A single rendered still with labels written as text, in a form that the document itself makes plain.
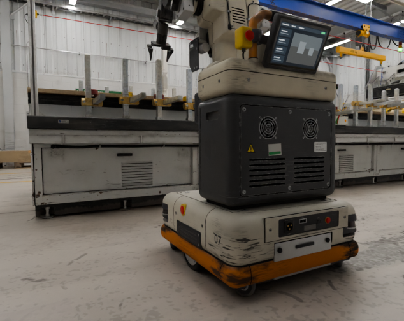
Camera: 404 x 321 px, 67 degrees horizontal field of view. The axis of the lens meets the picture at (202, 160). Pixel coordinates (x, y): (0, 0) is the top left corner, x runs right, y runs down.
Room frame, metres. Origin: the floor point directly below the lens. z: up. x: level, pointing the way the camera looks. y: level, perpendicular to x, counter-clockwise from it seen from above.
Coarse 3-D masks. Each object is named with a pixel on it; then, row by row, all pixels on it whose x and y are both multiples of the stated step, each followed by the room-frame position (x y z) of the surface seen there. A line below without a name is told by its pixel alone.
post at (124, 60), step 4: (124, 60) 2.18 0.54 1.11; (124, 64) 2.18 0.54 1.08; (124, 68) 2.18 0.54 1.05; (124, 72) 2.18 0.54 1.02; (124, 76) 2.18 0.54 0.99; (124, 80) 2.18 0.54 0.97; (124, 84) 2.18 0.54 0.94; (124, 88) 2.18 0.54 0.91; (128, 88) 2.19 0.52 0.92; (124, 92) 2.18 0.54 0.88; (128, 92) 2.19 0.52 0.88; (124, 96) 2.18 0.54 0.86; (128, 96) 2.19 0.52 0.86; (124, 104) 2.18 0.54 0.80; (128, 104) 2.19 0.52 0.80; (124, 108) 2.18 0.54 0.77; (128, 108) 2.19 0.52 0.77; (124, 112) 2.18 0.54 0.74; (128, 112) 2.19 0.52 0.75
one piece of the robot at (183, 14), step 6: (180, 0) 1.44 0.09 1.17; (186, 0) 1.42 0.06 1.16; (180, 6) 1.45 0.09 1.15; (186, 6) 1.41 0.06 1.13; (192, 6) 1.43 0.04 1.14; (180, 12) 1.44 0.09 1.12; (186, 12) 1.43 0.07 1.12; (192, 12) 1.43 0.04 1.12; (180, 18) 1.48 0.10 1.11; (186, 18) 1.48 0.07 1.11
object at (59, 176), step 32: (64, 96) 2.20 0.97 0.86; (32, 160) 2.10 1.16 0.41; (64, 160) 2.22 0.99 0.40; (96, 160) 2.33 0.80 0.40; (128, 160) 2.44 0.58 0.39; (160, 160) 2.57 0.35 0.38; (192, 160) 2.67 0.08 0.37; (352, 160) 3.69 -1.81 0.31; (384, 160) 4.01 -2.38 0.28; (32, 192) 2.10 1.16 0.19; (64, 192) 2.22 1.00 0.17; (96, 192) 2.29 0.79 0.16; (128, 192) 2.40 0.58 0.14; (160, 192) 2.53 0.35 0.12
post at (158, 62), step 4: (156, 60) 2.31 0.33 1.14; (160, 60) 2.31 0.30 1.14; (156, 64) 2.31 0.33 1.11; (160, 64) 2.31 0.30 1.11; (156, 68) 2.31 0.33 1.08; (160, 68) 2.31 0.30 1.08; (156, 72) 2.31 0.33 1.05; (160, 72) 2.31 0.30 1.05; (156, 76) 2.31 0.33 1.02; (160, 76) 2.30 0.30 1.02; (156, 80) 2.31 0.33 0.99; (160, 80) 2.30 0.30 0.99; (156, 84) 2.31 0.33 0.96; (160, 84) 2.30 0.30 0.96; (156, 88) 2.31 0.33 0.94; (160, 88) 2.30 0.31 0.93; (156, 92) 2.31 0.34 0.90; (160, 92) 2.30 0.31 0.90; (156, 96) 2.32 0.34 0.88; (160, 96) 2.30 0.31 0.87; (156, 108) 2.32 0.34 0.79; (160, 108) 2.30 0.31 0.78; (156, 112) 2.32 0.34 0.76; (160, 112) 2.30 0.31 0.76; (156, 116) 2.32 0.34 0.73; (160, 116) 2.30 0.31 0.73
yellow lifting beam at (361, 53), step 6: (336, 48) 7.10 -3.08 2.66; (342, 48) 7.08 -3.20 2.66; (348, 48) 7.17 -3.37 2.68; (348, 54) 7.27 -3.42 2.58; (354, 54) 7.28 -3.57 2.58; (360, 54) 7.37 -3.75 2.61; (366, 54) 7.48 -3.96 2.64; (372, 54) 7.59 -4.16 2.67; (378, 54) 7.69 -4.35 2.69; (378, 60) 7.79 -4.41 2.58; (384, 60) 7.81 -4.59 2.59
